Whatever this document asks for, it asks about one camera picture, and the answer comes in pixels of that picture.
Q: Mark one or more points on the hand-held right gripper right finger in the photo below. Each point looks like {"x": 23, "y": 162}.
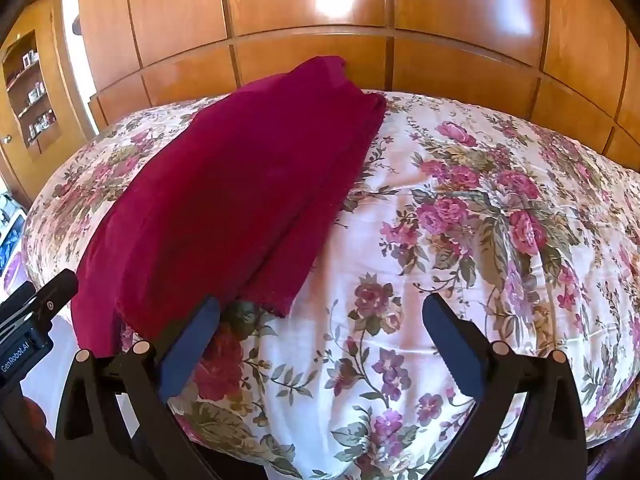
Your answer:
{"x": 455, "y": 350}

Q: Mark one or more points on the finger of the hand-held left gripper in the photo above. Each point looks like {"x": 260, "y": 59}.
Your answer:
{"x": 57, "y": 295}

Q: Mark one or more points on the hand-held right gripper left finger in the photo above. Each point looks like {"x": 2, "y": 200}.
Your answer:
{"x": 190, "y": 345}

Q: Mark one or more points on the magenta cloth garment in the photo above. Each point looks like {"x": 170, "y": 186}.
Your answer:
{"x": 225, "y": 185}

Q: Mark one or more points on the white bed sheet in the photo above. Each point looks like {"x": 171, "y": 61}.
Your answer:
{"x": 50, "y": 365}

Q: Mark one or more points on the blue and white clutter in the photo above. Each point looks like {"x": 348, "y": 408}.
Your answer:
{"x": 10, "y": 240}

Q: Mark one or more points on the floral bedspread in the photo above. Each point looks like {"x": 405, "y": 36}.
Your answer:
{"x": 400, "y": 285}

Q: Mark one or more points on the wooden shelf with bottles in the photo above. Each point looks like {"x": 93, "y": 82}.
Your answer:
{"x": 37, "y": 92}

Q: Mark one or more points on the wooden cabinet with shelves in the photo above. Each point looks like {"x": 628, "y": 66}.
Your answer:
{"x": 47, "y": 85}

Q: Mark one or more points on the dark hanging object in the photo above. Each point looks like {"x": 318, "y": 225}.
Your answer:
{"x": 76, "y": 24}

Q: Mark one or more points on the wooden panelled wardrobe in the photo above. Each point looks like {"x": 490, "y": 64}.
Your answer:
{"x": 310, "y": 70}

